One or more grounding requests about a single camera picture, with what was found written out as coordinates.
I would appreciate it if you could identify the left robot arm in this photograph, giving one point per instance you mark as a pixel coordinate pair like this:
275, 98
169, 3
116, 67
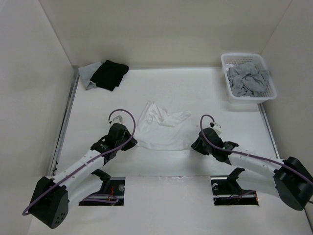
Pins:
53, 197

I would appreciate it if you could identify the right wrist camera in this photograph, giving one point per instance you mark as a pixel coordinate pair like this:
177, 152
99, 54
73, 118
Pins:
216, 127

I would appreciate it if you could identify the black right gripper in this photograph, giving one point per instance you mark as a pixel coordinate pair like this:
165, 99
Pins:
196, 146

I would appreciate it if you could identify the grey tank tops pile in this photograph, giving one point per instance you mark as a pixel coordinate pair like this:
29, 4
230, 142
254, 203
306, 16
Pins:
246, 80

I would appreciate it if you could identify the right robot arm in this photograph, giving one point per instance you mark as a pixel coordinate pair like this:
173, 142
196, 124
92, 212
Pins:
286, 179

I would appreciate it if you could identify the folded black tank top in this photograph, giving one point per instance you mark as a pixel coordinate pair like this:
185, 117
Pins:
109, 75

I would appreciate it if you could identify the white tank top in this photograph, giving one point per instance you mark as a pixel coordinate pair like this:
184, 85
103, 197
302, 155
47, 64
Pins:
160, 130

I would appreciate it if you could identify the white plastic laundry basket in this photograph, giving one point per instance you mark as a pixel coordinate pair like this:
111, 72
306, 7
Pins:
242, 58

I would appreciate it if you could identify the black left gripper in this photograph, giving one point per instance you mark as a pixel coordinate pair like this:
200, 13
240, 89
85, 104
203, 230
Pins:
132, 143

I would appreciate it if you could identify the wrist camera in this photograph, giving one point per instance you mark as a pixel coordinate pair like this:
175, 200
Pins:
118, 119
216, 127

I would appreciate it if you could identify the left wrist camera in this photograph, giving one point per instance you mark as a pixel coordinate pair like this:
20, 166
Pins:
118, 119

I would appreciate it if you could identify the folded grey tank top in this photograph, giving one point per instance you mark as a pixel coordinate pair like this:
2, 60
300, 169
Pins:
86, 74

